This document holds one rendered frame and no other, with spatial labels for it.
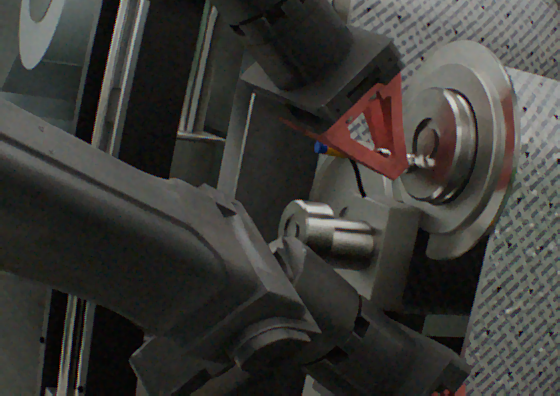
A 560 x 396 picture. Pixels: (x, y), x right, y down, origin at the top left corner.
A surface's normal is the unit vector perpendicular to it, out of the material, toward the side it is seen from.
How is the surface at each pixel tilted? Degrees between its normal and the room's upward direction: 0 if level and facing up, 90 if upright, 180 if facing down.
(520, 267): 90
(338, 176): 90
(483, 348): 90
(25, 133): 41
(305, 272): 67
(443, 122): 90
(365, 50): 52
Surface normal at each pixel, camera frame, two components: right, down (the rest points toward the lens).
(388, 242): 0.43, 0.18
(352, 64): -0.53, -0.68
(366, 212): -0.88, -0.12
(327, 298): 0.62, -0.11
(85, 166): 0.77, -0.60
